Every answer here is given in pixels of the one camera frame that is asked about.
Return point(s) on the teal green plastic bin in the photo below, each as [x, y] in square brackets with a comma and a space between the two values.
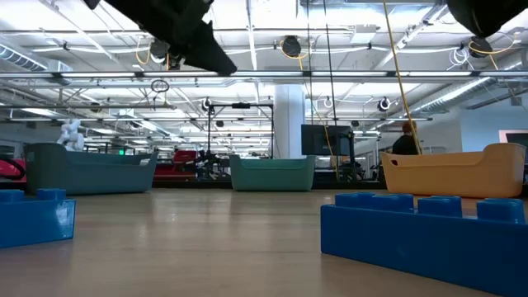
[272, 175]

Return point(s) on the blue plastic bin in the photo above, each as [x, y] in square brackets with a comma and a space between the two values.
[103, 173]

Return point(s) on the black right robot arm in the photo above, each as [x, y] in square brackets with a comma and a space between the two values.
[486, 16]

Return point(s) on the red cart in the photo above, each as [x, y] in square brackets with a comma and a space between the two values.
[185, 158]

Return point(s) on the black monitor cart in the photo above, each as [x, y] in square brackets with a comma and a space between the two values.
[352, 144]

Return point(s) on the long blue toy block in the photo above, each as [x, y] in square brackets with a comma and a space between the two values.
[412, 243]

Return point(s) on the red seat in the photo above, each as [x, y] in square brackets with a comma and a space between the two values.
[6, 169]

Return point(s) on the black table frame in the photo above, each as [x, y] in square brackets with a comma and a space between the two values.
[189, 184]

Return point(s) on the black robot equipment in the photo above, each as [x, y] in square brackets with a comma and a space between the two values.
[212, 167]

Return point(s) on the white robot figure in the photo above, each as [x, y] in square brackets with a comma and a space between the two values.
[72, 134]

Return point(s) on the short blue toy block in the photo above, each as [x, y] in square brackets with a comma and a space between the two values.
[33, 222]

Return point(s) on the person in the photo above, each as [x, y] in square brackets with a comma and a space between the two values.
[404, 146]

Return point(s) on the long ceiling light bar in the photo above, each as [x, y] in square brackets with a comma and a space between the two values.
[350, 73]

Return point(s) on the white building pillar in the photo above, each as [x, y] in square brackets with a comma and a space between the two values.
[288, 123]

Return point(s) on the yellow plastic bin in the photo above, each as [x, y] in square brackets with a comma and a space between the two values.
[445, 175]

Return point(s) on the wall-mounted screen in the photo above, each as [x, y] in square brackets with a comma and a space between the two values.
[517, 138]

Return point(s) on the silver ventilation duct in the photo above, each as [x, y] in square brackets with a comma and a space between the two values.
[453, 97]
[24, 59]

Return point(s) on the black monitor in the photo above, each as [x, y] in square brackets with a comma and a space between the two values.
[315, 140]

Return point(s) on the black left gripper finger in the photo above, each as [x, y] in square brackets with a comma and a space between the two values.
[210, 57]

